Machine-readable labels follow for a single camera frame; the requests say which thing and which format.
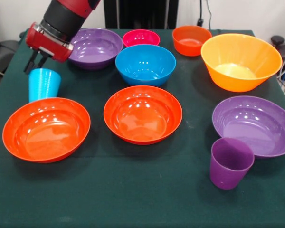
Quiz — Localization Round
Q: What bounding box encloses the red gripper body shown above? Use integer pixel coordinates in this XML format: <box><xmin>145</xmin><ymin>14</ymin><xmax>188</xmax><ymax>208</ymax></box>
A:
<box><xmin>25</xmin><ymin>22</ymin><xmax>74</xmax><ymax>63</ymax></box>

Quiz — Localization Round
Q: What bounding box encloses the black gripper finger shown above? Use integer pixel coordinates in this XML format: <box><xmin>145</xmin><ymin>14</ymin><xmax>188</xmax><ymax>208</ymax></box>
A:
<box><xmin>23</xmin><ymin>50</ymin><xmax>38</xmax><ymax>75</ymax></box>
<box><xmin>37</xmin><ymin>53</ymin><xmax>48</xmax><ymax>69</ymax></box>

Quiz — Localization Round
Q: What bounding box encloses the blue plastic cup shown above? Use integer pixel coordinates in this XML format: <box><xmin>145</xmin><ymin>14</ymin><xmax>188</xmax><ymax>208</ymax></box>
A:
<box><xmin>28</xmin><ymin>68</ymin><xmax>62</xmax><ymax>103</ymax></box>

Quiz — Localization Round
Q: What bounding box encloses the wide red-orange bowl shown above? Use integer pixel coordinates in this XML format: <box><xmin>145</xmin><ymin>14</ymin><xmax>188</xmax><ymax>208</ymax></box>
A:
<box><xmin>2</xmin><ymin>97</ymin><xmax>91</xmax><ymax>164</ymax></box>
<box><xmin>103</xmin><ymin>85</ymin><xmax>183</xmax><ymax>145</ymax></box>

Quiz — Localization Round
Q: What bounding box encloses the purple plastic bowl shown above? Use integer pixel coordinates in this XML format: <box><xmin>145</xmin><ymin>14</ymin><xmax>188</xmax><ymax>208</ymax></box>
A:
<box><xmin>212</xmin><ymin>95</ymin><xmax>285</xmax><ymax>159</ymax></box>
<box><xmin>68</xmin><ymin>28</ymin><xmax>124</xmax><ymax>71</ymax></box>

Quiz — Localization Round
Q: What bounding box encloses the pink plastic bowl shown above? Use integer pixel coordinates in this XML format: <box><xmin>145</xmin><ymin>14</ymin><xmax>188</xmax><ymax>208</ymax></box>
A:
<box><xmin>122</xmin><ymin>29</ymin><xmax>161</xmax><ymax>48</ymax></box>

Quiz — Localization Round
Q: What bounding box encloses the blue plastic bowl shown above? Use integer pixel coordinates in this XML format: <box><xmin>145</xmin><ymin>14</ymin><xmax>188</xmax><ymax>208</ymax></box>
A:
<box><xmin>115</xmin><ymin>44</ymin><xmax>177</xmax><ymax>87</ymax></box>

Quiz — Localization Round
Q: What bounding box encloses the small deep orange bowl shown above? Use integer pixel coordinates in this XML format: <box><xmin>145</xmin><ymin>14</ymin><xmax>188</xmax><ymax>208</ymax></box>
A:
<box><xmin>172</xmin><ymin>25</ymin><xmax>212</xmax><ymax>57</ymax></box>

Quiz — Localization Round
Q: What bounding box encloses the dark green tablecloth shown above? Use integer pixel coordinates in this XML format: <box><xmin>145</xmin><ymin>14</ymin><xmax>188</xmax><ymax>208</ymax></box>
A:
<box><xmin>0</xmin><ymin>28</ymin><xmax>285</xmax><ymax>228</ymax></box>

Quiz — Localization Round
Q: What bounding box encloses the large yellow-orange bowl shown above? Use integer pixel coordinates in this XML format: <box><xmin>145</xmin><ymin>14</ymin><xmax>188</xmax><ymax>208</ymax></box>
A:
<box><xmin>200</xmin><ymin>33</ymin><xmax>283</xmax><ymax>93</ymax></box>

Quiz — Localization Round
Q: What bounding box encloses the purple plastic cup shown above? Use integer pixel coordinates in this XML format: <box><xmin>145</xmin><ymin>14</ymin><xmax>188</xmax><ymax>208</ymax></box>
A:
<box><xmin>209</xmin><ymin>137</ymin><xmax>255</xmax><ymax>190</ymax></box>

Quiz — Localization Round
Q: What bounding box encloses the black cable with plug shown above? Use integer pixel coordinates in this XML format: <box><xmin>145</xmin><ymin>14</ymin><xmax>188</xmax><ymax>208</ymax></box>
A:
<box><xmin>196</xmin><ymin>0</ymin><xmax>204</xmax><ymax>27</ymax></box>

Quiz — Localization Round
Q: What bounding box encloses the thin black cable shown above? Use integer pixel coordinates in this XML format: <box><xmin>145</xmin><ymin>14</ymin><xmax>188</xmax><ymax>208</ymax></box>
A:
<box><xmin>205</xmin><ymin>0</ymin><xmax>213</xmax><ymax>30</ymax></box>

